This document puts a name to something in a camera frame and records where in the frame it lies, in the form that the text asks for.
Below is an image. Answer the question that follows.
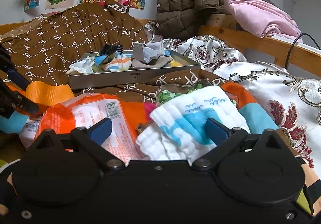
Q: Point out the white blue muslin cloth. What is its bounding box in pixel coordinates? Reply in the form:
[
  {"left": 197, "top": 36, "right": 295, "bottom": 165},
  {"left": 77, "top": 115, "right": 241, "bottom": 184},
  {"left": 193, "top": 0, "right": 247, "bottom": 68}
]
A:
[{"left": 136, "top": 86, "right": 250, "bottom": 163}]

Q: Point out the dark striped sock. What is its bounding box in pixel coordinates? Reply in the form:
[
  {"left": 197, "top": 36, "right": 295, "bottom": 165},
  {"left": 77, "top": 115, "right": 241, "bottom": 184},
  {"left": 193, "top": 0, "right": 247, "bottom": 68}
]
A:
[{"left": 99, "top": 44, "right": 124, "bottom": 56}]

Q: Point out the grey-brown drawstring pouch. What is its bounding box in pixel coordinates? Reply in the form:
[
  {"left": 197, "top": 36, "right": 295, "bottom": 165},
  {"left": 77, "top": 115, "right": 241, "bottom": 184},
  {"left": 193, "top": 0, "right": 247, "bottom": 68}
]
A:
[{"left": 131, "top": 56, "right": 173, "bottom": 70}]

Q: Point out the light grey cloth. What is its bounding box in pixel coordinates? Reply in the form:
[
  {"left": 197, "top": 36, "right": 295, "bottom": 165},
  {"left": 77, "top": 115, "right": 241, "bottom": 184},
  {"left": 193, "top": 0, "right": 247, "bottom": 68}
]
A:
[{"left": 132, "top": 42, "right": 171, "bottom": 64}]

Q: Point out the orange plastic bag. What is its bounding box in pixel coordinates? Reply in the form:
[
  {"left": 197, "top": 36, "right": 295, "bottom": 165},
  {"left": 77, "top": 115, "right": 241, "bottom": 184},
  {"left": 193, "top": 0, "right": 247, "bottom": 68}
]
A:
[{"left": 6, "top": 81, "right": 75, "bottom": 115}]

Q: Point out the orange tissue pack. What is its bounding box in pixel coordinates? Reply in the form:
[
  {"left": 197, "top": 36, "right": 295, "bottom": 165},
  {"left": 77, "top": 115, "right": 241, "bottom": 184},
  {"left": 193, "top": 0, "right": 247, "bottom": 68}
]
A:
[{"left": 35, "top": 93, "right": 149, "bottom": 164}]

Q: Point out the brown PF patterned quilt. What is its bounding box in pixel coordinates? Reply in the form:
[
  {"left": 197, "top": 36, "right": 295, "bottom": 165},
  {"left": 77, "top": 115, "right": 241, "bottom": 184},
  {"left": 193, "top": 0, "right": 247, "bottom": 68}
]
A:
[{"left": 1, "top": 3, "right": 228, "bottom": 106}]

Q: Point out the colourful striped blanket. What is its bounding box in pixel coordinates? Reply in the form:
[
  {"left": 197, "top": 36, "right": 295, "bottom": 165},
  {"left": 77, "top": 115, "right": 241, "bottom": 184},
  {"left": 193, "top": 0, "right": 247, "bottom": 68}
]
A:
[{"left": 1, "top": 83, "right": 320, "bottom": 223}]

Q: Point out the grey tray with drawing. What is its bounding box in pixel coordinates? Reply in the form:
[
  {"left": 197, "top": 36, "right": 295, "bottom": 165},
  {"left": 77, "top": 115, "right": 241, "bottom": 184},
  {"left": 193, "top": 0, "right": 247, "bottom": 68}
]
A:
[{"left": 68, "top": 50, "right": 201, "bottom": 90}]

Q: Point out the white floral satin quilt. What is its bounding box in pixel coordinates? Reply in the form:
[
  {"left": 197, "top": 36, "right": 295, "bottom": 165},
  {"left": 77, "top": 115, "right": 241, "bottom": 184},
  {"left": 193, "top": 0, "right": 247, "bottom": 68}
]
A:
[{"left": 143, "top": 20, "right": 321, "bottom": 169}]

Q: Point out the green pattern plastic bag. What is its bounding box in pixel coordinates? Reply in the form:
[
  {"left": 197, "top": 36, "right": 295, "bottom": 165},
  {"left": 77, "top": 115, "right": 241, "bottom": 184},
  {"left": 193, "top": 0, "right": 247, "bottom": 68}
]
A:
[{"left": 156, "top": 79, "right": 213, "bottom": 107}]

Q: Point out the pink folded blanket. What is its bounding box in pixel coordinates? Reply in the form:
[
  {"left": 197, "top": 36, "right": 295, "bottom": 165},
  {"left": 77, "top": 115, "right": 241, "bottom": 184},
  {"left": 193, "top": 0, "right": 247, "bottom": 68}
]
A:
[{"left": 224, "top": 0, "right": 301, "bottom": 40}]

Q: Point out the wooden bed frame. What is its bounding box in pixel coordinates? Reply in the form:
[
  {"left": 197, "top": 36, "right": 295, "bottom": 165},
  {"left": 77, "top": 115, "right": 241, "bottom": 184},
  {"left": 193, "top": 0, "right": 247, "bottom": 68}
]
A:
[{"left": 1, "top": 7, "right": 320, "bottom": 85}]

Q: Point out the black cable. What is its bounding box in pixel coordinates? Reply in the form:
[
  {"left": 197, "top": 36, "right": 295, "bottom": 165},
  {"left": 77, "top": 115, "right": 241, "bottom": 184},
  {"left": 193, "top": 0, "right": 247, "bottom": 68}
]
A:
[{"left": 284, "top": 32, "right": 321, "bottom": 69}]

